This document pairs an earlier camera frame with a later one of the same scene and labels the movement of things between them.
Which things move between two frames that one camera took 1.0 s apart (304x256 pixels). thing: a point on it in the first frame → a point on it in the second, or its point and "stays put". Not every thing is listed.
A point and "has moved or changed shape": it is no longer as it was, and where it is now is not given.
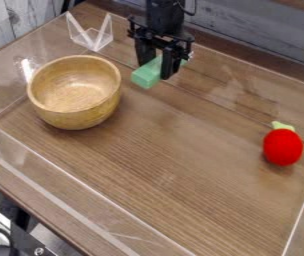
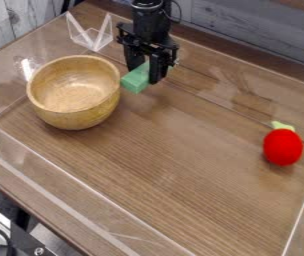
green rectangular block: (147, 74) has moved or changed shape
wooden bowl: (74, 91) stays put
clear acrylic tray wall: (72, 208) stays put
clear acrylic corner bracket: (94, 38) stays put
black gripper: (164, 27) → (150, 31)
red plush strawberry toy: (283, 145) stays put
